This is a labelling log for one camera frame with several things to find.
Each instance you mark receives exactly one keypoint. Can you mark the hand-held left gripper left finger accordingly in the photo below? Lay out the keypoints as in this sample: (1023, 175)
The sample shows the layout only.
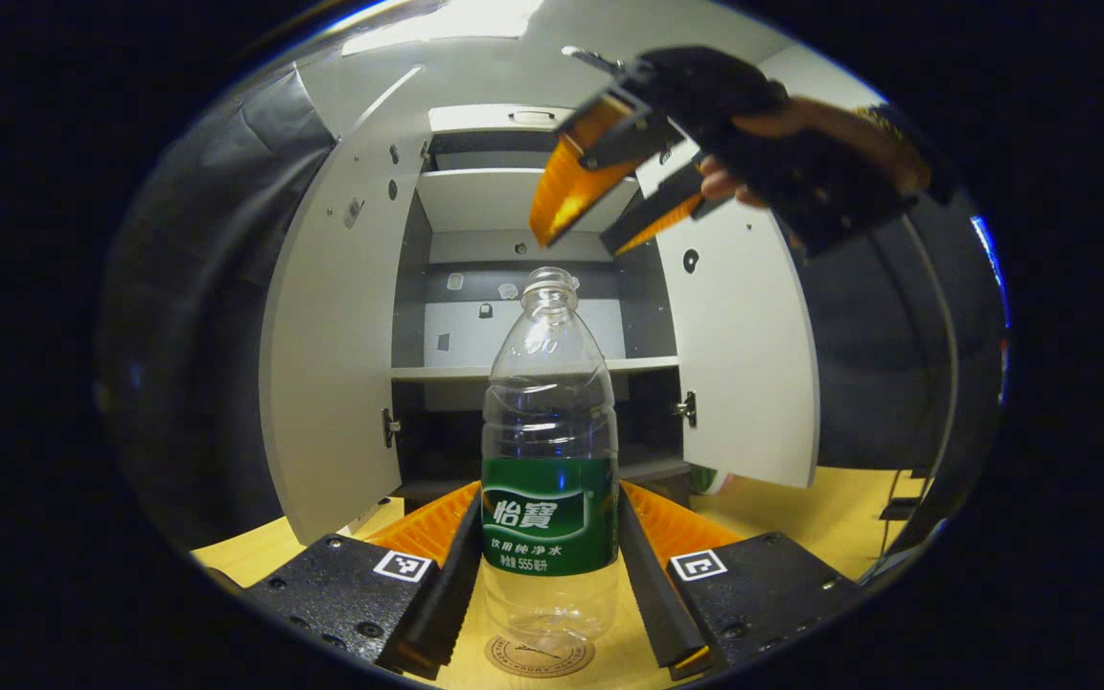
(451, 585)

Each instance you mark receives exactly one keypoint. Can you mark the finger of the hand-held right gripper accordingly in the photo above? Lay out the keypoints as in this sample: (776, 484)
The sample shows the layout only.
(657, 206)
(619, 129)

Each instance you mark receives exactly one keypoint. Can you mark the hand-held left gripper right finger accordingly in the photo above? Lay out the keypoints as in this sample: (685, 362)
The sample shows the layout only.
(643, 594)

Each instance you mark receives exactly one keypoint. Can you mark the round brown coaster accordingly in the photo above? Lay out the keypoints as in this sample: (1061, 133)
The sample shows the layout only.
(538, 659)

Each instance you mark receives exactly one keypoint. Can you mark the clear plastic bottle green label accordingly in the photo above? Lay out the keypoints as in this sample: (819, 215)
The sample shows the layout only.
(550, 422)

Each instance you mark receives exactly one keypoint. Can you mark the metal door hinge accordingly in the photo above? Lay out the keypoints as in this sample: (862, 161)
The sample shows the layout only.
(389, 427)
(688, 409)

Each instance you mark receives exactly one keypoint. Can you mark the white and grey cabinet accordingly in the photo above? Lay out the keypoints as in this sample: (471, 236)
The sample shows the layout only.
(413, 287)

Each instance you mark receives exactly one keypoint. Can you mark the white drawer front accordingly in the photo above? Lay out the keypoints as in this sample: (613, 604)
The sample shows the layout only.
(475, 119)

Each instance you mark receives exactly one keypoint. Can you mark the black backdrop cloth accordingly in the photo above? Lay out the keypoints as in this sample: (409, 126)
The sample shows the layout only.
(188, 335)

